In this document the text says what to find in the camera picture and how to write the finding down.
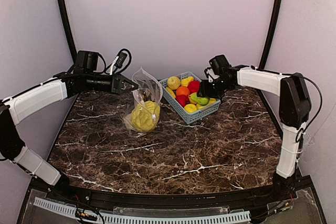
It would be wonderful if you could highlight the green pepper toy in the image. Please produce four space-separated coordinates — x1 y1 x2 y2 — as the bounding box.
190 93 209 105

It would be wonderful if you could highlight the clear zip top bag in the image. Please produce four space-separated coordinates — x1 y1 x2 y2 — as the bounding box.
123 68 163 137

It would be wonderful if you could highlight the napa cabbage toy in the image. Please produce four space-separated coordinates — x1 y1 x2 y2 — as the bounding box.
131 101 161 132

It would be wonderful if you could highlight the purple eggplant toy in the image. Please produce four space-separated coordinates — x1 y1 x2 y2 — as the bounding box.
141 89 151 102

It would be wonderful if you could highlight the yellow bell pepper toy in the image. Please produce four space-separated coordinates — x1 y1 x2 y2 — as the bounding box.
181 76 194 87

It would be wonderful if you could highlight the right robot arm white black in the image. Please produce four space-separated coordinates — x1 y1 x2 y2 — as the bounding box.
197 55 314 200

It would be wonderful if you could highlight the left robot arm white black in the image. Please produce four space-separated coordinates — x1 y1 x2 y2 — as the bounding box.
1 49 138 187

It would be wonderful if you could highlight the yellow lemon toy front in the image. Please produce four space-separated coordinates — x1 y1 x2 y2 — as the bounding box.
184 103 198 114

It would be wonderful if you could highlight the orange fruit toy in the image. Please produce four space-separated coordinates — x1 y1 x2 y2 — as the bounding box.
175 86 190 96

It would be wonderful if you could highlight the light blue plastic basket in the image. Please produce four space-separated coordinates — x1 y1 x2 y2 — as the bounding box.
159 78 221 124

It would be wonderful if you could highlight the yellow potato toy back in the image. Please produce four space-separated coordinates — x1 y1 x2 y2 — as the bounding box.
166 76 181 90

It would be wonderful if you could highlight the yellow banana toy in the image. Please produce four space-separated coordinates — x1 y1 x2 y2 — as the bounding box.
165 87 176 99

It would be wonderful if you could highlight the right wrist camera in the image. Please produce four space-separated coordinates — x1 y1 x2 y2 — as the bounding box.
204 67 219 83

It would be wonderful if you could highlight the white cable duct strip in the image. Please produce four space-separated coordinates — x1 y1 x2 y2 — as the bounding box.
33 197 251 224

